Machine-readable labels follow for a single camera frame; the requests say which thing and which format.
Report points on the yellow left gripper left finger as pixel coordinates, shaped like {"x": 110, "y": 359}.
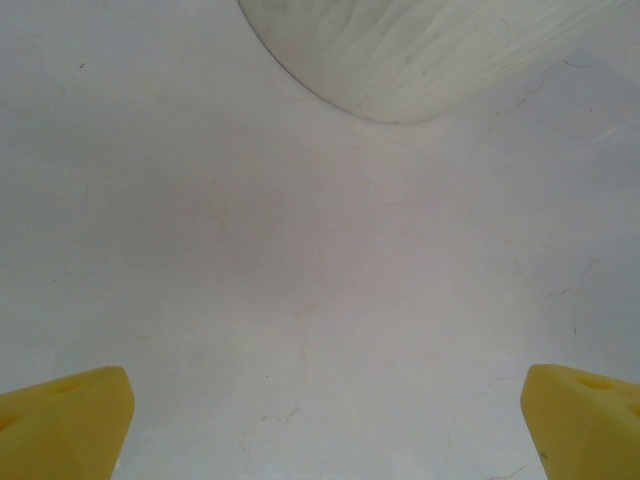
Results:
{"x": 55, "y": 430}

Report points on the cream wood-look waste bin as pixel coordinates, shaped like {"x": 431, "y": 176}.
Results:
{"x": 400, "y": 60}

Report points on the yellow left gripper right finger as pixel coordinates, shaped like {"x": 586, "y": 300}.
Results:
{"x": 585, "y": 430}

